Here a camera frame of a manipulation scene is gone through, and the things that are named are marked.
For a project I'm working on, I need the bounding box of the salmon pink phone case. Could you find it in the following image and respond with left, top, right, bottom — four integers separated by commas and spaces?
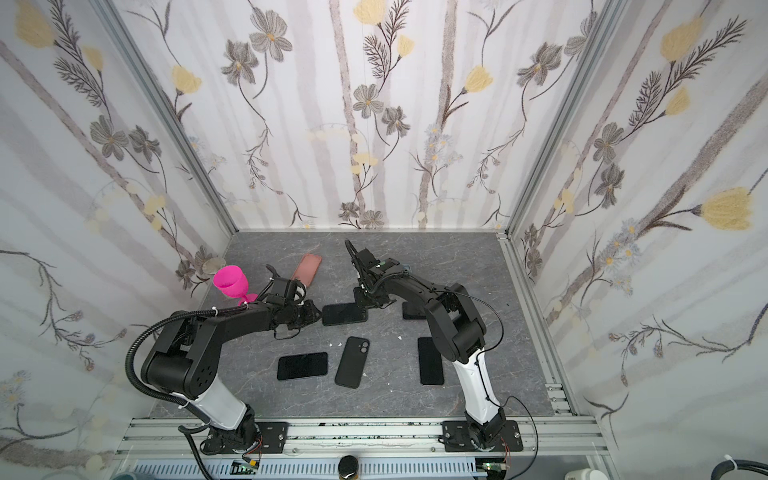
291, 253, 322, 287

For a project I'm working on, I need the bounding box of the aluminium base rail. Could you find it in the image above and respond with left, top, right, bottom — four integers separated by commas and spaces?
113, 416, 610, 464

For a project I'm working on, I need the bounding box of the black round knob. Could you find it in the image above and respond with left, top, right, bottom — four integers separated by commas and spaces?
337, 455, 360, 480

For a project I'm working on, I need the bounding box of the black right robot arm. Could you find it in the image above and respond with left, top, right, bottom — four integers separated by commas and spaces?
344, 239, 506, 451

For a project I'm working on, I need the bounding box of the white slotted cable duct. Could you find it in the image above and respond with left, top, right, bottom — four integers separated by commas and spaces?
133, 457, 487, 479

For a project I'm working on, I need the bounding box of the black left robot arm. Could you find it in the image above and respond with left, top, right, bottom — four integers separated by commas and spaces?
124, 265, 321, 455

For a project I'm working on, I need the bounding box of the black smartphone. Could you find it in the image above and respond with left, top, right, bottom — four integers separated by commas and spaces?
417, 337, 445, 386
401, 302, 426, 320
277, 352, 328, 381

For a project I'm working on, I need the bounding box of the black phone case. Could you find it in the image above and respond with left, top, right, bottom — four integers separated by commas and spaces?
321, 302, 368, 327
334, 336, 370, 389

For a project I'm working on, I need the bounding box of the pink silicone cup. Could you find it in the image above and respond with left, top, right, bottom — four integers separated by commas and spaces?
213, 265, 258, 305

